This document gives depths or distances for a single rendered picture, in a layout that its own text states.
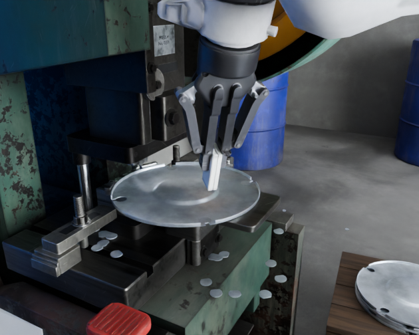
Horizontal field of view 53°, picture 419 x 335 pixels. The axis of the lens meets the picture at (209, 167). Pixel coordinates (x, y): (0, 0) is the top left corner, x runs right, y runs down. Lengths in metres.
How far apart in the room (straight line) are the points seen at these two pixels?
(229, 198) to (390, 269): 0.73
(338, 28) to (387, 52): 3.59
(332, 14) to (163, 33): 0.44
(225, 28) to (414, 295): 1.01
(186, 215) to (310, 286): 1.23
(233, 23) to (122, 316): 0.37
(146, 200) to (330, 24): 0.52
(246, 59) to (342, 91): 3.59
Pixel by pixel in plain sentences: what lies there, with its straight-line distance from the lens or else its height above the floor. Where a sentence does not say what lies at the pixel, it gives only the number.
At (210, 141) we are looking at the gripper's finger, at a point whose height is 0.95.
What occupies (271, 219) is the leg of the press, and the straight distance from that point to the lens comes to 1.02.
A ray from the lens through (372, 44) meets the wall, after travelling 3.99.
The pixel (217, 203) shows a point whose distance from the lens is 0.77.
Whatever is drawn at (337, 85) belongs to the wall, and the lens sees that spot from 4.08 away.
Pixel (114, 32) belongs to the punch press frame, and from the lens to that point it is 0.61.
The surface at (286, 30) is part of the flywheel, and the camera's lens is 1.02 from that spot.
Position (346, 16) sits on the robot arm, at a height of 1.12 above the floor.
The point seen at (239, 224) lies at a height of 0.78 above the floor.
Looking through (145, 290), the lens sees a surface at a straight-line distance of 0.75.
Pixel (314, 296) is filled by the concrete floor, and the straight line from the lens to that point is 1.85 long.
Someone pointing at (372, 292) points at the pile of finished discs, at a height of 0.38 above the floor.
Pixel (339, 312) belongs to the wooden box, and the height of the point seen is 0.35.
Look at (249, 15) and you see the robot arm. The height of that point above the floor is 1.11.
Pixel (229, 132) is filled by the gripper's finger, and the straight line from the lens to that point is 0.58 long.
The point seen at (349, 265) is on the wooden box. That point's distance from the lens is 1.43.
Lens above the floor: 1.13
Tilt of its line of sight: 21 degrees down
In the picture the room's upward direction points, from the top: straight up
